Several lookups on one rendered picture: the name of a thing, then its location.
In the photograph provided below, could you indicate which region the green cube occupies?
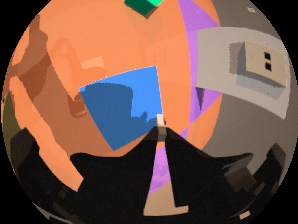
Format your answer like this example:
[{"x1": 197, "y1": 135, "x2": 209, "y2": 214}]
[{"x1": 124, "y1": 0, "x2": 162, "y2": 15}]

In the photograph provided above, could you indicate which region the blue flat square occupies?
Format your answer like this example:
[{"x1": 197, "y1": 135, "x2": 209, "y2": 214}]
[{"x1": 78, "y1": 67, "x2": 162, "y2": 152}]

